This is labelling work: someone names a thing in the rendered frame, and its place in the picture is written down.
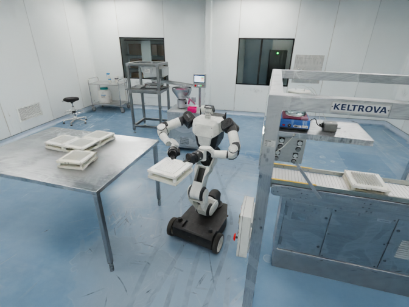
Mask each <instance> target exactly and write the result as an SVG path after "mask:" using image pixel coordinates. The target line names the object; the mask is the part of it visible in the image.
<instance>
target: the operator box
mask: <svg viewBox="0 0 409 307"><path fill-rule="evenodd" d="M254 207H255V203H254V197H249V196H244V199H243V204H242V209H241V213H240V220H239V232H238V239H237V251H236V256H239V257H244V258H246V256H247V253H248V252H249V247H250V239H251V231H252V228H251V227H252V223H253V216H254Z"/></svg>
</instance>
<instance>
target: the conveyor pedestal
mask: <svg viewBox="0 0 409 307"><path fill-rule="evenodd" d="M365 211H366V210H362V209H358V208H351V207H346V206H339V205H332V204H328V203H321V202H314V201H309V200H302V199H295V202H293V201H289V197H283V196H280V199H279V206H278V212H277V216H276V223H275V227H274V233H273V251H272V263H271V265H272V266H276V267H281V268H284V269H289V270H294V271H297V272H302V273H307V274H311V275H315V276H319V277H323V278H328V279H332V280H337V281H342V282H345V283H350V284H355V285H358V286H363V287H366V288H371V289H376V290H380V291H384V292H389V293H392V294H397V295H403V296H406V297H409V217H406V216H400V215H395V214H388V213H381V212H374V211H373V212H372V214H366V213H365Z"/></svg>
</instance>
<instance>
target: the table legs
mask: <svg viewBox="0 0 409 307"><path fill-rule="evenodd" d="M153 158H154V165H155V164H157V163H158V148H157V145H156V146H155V147H154V148H153ZM155 181H156V180H155ZM156 195H157V199H158V206H161V190H160V182H159V181H156ZM93 199H94V204H95V208H96V213H97V218H98V221H99V227H100V232H101V235H102V241H103V246H104V249H105V254H106V258H107V263H108V264H109V267H110V272H113V271H114V265H113V255H112V251H111V246H110V240H109V236H108V230H107V225H106V221H105V215H104V212H103V206H102V201H101V197H100V193H99V194H98V195H97V196H95V195H93Z"/></svg>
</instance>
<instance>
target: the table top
mask: <svg viewBox="0 0 409 307"><path fill-rule="evenodd" d="M90 133H92V132H90V131H84V130H74V129H65V128H59V127H51V128H49V129H46V130H43V131H40V132H38V133H35V134H33V135H30V136H27V137H25V138H22V139H19V140H17V141H14V142H12V143H9V144H6V145H4V146H1V147H0V177H5V178H11V179H14V180H20V181H24V182H30V183H36V184H39V185H45V186H51V187H55V188H61V189H67V190H70V191H76V192H82V193H86V194H92V195H95V196H97V195H98V194H99V193H101V192H102V191H103V190H104V189H105V188H106V187H107V186H109V185H110V184H111V183H112V182H114V181H115V179H117V178H118V177H119V176H121V175H122V174H123V173H124V172H125V171H126V170H127V169H129V168H130V167H131V166H132V165H134V164H135V163H136V162H137V161H138V160H139V159H141V158H142V157H143V156H144V155H145V154H146V153H147V152H149V151H150V150H151V149H152V148H154V147H155V146H156V145H157V144H158V143H159V140H158V139H148V138H139V137H133V136H124V135H114V136H115V139H114V140H112V141H109V142H107V143H105V144H104V145H102V146H100V147H98V148H96V149H93V150H91V151H93V152H97V156H98V159H97V160H95V161H93V162H91V163H90V164H89V165H88V167H86V168H85V169H84V170H82V171H81V170H75V169H63V168H57V165H58V164H57V163H56V160H58V159H59V158H61V157H63V156H64V155H66V154H68V153H67V152H61V151H57V150H52V149H46V148H45V146H46V145H45V144H44V142H45V141H48V140H50V139H53V138H56V137H58V136H60V135H70V136H77V137H83V136H85V135H87V134H90Z"/></svg>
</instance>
